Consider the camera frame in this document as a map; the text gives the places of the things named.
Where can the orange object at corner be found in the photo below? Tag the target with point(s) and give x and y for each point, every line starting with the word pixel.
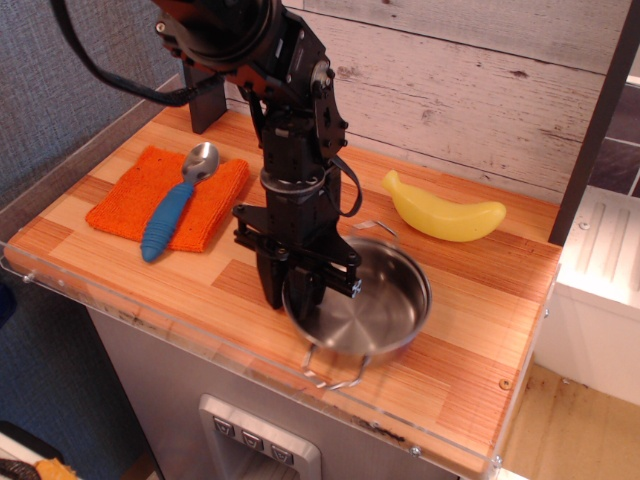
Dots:
pixel 53 469

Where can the yellow plastic banana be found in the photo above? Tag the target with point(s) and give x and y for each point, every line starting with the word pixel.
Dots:
pixel 439 218

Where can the clear acrylic edge guard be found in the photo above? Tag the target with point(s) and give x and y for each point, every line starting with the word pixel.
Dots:
pixel 450 391

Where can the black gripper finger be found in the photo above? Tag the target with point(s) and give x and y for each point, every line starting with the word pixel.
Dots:
pixel 272 273
pixel 306 292

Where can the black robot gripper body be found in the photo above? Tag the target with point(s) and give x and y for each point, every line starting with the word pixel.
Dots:
pixel 299 224

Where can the silver ice dispenser panel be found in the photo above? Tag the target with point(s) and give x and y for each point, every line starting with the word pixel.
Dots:
pixel 243 444

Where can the orange knitted rag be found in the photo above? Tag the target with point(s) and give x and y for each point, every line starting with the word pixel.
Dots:
pixel 129 205

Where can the white toy sink unit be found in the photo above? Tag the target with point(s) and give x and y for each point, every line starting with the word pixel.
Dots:
pixel 591 334

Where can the grey toy fridge cabinet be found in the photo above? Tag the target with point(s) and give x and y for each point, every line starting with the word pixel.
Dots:
pixel 164 383

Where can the blue handled metal spoon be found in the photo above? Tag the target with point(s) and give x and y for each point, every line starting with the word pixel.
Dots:
pixel 200 164

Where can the dark brown right post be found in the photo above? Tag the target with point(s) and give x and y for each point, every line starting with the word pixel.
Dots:
pixel 605 107

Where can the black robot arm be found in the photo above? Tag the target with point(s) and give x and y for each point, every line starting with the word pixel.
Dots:
pixel 282 70

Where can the silver steel pan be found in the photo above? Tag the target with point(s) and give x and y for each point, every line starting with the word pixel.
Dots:
pixel 387 312

